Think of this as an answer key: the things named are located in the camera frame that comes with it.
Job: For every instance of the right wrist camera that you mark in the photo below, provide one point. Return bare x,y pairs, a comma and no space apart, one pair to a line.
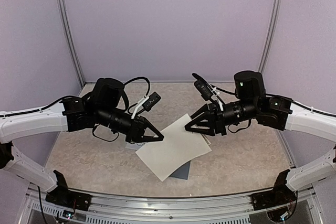
208,93

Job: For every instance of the aluminium front rail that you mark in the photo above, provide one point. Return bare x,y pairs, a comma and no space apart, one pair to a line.
234,208

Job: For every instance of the right aluminium corner post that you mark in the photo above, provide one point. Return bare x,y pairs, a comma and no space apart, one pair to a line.
270,35

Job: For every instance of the aluminium corner post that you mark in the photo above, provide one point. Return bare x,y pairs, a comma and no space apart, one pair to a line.
270,35
70,42

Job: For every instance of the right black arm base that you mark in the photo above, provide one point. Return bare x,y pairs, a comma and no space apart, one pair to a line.
280,194

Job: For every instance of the left aluminium corner post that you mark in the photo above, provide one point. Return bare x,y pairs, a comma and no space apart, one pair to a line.
70,42

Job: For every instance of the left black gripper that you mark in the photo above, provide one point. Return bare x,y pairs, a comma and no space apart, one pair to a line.
137,130

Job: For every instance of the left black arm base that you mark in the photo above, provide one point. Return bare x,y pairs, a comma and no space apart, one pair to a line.
65,197

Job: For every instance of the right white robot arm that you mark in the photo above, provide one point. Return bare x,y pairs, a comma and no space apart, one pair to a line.
253,103

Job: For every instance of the brown ornate certificate paper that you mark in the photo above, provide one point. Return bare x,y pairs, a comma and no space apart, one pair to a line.
177,148

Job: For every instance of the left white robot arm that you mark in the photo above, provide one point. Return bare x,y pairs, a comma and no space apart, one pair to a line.
106,105

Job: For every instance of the dark blue envelope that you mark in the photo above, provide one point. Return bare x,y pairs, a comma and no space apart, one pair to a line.
182,172

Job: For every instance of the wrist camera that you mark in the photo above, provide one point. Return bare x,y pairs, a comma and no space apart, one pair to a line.
208,93
146,104

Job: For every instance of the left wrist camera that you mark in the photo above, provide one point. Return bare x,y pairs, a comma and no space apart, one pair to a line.
146,104

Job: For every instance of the white sticker sheet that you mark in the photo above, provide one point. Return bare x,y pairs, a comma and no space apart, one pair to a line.
134,146

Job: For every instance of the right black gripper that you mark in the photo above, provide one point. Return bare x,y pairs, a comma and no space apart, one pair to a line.
218,125

